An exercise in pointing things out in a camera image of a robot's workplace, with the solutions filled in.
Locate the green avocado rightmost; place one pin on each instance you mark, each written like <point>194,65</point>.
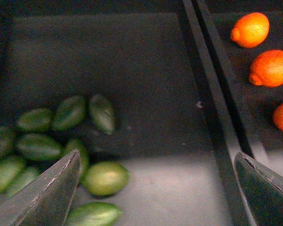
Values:
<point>102,113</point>

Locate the green avocado centre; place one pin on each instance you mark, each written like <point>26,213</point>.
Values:
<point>39,147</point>

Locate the green avocado upper middle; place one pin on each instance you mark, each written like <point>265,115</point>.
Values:
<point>69,113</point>

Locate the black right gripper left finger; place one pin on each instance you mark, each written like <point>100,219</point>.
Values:
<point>47,199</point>

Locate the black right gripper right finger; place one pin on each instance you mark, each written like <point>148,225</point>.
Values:
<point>262,188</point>

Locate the green avocado upper left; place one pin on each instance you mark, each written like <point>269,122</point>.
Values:
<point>35,120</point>

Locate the green avocado bottom left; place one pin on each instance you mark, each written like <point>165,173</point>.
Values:
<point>24,178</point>

